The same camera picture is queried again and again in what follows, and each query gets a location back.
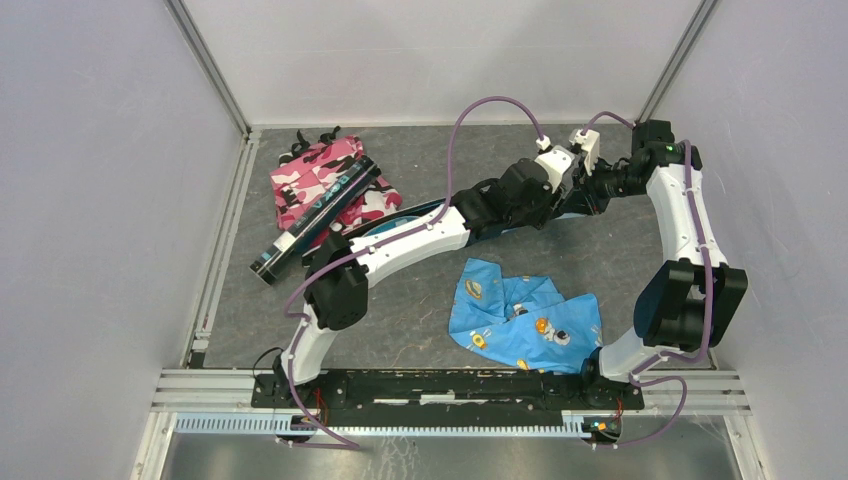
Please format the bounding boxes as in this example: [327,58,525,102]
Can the pink camouflage shorts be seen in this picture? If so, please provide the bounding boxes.
[270,128,403,232]

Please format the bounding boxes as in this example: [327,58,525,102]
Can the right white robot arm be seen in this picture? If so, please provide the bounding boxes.
[570,120,748,408]

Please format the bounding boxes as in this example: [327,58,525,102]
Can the purple cable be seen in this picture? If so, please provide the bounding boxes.
[283,95,548,452]
[581,110,715,448]

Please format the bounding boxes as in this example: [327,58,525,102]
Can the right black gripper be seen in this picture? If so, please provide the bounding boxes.
[559,154,647,217]

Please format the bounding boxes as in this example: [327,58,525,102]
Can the blue astronaut print cloth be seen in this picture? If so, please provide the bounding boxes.
[448,259,603,374]

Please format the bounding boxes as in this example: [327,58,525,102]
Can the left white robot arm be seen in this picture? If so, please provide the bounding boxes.
[275,150,576,408]

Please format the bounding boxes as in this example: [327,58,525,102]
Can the blue sport racket bag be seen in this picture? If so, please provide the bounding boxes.
[344,188,597,245]

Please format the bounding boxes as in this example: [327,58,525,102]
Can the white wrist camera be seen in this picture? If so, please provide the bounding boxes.
[569,128,600,176]
[534,135,576,190]

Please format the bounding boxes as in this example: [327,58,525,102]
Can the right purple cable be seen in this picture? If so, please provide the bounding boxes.
[581,110,715,448]

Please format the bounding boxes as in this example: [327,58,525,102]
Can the black shuttlecock tube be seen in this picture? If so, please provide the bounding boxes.
[250,156,380,285]

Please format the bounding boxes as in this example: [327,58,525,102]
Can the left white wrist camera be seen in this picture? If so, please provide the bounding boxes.
[534,135,576,190]

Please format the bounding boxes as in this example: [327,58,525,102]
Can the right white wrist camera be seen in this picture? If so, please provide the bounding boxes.
[569,128,600,176]

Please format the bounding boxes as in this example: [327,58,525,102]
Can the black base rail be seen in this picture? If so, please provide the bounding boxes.
[251,369,645,441]

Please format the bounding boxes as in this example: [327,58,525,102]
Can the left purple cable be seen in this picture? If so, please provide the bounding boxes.
[283,95,548,452]

